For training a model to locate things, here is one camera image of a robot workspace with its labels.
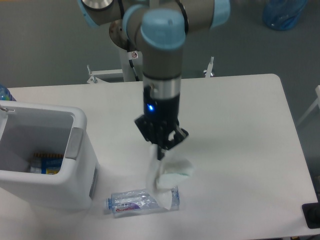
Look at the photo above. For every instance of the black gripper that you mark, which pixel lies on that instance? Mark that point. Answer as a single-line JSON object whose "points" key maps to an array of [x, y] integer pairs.
{"points": [[158, 111]]}

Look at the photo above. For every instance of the clear plastic water bottle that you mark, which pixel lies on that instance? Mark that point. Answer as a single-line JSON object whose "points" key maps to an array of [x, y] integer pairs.
{"points": [[131, 203]]}

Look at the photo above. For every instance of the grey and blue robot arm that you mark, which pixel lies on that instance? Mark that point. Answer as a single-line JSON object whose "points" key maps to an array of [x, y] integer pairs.
{"points": [[159, 33]]}

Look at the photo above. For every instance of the white trash can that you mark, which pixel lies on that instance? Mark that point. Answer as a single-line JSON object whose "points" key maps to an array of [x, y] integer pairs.
{"points": [[27, 128]]}

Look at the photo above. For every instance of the blue snack packet in bin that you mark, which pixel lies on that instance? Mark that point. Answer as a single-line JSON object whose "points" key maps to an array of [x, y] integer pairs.
{"points": [[46, 163]]}

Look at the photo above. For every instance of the black device at table corner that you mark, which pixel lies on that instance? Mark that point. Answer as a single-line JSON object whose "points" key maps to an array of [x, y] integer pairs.
{"points": [[311, 213]]}

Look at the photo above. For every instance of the blue bottle at left edge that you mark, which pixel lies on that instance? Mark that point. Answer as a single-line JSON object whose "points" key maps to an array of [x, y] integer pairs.
{"points": [[5, 94]]}

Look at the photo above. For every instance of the white levelling foot bracket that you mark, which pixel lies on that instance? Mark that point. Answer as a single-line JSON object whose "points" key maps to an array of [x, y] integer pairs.
{"points": [[209, 71]]}

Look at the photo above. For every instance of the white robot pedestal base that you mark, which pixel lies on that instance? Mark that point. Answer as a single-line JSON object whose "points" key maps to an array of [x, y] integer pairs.
{"points": [[131, 60]]}

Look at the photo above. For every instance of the white frame at right edge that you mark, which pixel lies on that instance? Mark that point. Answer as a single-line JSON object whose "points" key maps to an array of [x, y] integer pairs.
{"points": [[311, 110]]}

